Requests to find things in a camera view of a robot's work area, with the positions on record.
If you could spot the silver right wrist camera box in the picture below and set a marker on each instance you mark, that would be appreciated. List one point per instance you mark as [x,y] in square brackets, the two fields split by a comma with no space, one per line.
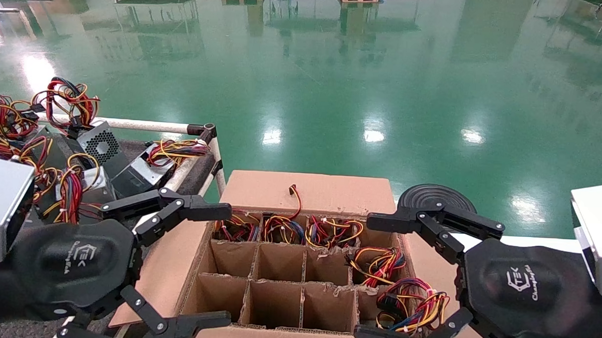
[599,234]

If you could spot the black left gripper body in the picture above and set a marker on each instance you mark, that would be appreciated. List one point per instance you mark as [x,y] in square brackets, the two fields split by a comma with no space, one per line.
[67,266]

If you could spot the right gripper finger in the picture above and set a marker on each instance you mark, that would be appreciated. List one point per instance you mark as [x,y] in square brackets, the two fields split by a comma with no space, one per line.
[375,336]
[394,222]

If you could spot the black round ribbed disc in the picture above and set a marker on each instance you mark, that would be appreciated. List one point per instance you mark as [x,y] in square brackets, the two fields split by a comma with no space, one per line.
[438,194]

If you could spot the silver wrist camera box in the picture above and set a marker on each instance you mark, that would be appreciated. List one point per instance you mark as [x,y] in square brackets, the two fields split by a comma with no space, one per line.
[599,234]
[4,208]

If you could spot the partitioned brown cardboard box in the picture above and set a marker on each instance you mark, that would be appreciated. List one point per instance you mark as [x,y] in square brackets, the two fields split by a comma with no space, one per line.
[320,192]

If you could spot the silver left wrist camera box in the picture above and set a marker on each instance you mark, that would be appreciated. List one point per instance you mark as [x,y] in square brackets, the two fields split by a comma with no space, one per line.
[4,208]

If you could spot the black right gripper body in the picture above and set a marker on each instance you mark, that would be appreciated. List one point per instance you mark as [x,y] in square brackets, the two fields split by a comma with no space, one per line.
[522,292]

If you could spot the white pipe rack frame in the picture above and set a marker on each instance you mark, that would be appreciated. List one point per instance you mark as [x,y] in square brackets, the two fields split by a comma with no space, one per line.
[147,125]

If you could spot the power supply with long connector lead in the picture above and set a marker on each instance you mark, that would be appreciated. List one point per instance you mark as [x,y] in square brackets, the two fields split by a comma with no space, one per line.
[284,228]

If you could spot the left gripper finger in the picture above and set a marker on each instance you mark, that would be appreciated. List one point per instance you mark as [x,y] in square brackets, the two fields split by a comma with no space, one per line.
[200,323]
[199,209]

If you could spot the power supply with honeycomb vent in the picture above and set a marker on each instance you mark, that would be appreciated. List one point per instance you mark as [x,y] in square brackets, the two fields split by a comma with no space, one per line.
[99,142]

